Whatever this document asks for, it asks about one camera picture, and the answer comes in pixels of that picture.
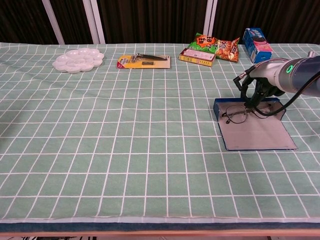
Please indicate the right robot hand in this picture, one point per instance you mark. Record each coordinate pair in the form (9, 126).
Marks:
(266, 72)

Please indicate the thin metal eyeglasses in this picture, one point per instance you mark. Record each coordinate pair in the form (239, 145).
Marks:
(236, 117)

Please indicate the blue glasses case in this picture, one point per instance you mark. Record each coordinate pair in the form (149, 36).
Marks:
(260, 135)

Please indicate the blue cookie box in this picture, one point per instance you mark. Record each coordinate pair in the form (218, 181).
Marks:
(260, 50)

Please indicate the orange snack bag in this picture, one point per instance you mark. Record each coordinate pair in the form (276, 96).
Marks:
(227, 51)

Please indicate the green snack bag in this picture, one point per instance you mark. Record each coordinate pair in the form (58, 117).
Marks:
(202, 43)

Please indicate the red and yellow small box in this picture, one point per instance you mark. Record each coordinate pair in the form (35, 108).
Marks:
(197, 56)

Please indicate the yellow razor blister pack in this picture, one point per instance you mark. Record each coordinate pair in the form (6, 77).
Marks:
(160, 65)

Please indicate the dark pleated curtain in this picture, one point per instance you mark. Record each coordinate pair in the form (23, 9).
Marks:
(150, 20)

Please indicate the green checked tablecloth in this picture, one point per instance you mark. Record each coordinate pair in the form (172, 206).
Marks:
(100, 150)

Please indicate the white flower-shaped palette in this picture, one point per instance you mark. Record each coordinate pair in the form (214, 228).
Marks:
(77, 61)

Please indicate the wide white frame post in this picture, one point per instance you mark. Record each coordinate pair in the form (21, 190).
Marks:
(94, 22)

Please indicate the thin white frame post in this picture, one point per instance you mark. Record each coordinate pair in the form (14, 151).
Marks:
(53, 22)

